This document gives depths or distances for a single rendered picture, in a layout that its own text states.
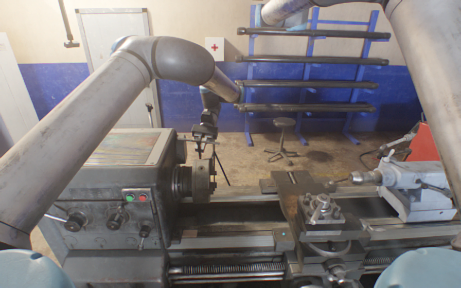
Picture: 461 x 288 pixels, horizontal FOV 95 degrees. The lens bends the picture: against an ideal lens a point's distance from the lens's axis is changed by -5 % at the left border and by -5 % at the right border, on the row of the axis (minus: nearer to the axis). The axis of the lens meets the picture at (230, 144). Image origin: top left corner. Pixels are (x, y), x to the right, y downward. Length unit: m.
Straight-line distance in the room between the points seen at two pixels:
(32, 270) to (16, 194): 0.17
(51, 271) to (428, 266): 0.41
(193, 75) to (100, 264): 1.10
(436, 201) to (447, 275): 1.51
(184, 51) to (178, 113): 3.77
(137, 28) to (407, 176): 3.93
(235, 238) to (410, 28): 1.16
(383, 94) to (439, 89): 4.81
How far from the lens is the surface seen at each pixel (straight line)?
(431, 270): 0.35
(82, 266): 1.48
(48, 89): 5.18
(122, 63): 0.62
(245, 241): 1.35
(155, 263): 1.34
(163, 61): 0.63
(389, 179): 1.62
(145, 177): 1.05
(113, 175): 1.10
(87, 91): 0.55
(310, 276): 1.39
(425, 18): 0.53
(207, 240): 1.34
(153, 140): 1.27
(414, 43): 0.52
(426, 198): 1.80
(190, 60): 0.64
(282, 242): 1.33
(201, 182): 1.20
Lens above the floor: 1.89
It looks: 28 degrees down
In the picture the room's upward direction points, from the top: 1 degrees clockwise
